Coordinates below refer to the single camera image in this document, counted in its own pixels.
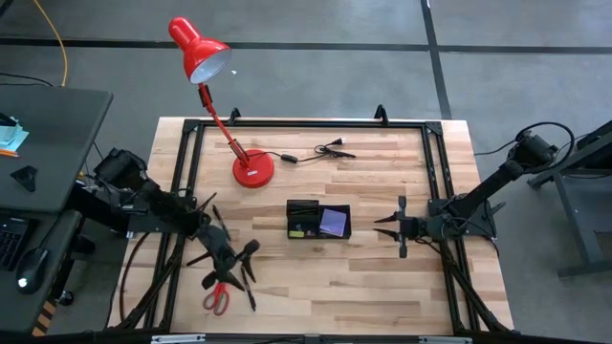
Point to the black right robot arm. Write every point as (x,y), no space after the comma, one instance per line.
(487,184)

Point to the red desk lamp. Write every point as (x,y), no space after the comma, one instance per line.
(253,169)

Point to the black keyboard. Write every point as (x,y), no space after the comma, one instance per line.
(12,243)

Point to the black caster wheel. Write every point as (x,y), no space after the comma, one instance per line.
(66,297)

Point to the yellow black striped bar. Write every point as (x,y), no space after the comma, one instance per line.
(45,315)

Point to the black frame foot bracket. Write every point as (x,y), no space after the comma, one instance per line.
(381,114)
(234,117)

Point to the black pen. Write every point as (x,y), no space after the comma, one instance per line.
(249,294)
(303,210)

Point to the dark grey metal stand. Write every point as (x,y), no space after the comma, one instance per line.
(576,220)

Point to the black triangular bracket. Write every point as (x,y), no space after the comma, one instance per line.
(26,179)

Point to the dark grey desk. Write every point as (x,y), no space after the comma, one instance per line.
(62,143)

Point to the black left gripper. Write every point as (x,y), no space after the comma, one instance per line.
(222,251)

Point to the yellow-green eraser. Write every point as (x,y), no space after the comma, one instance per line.
(296,234)

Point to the silver aluminium extrusion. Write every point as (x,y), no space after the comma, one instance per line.
(177,338)
(444,339)

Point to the black mesh desk organizer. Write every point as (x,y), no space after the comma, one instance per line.
(312,224)

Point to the orange pencil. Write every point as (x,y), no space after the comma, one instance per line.
(9,154)

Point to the black computer mouse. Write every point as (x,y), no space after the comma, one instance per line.
(31,267)

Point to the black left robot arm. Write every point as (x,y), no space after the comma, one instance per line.
(167,208)

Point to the teal paper stack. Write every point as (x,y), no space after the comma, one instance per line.
(12,138)

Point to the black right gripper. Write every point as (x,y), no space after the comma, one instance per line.
(413,228)

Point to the purple sticky note pad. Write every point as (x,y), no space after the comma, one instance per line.
(333,222)

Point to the black aluminium table frame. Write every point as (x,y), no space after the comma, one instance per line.
(311,124)

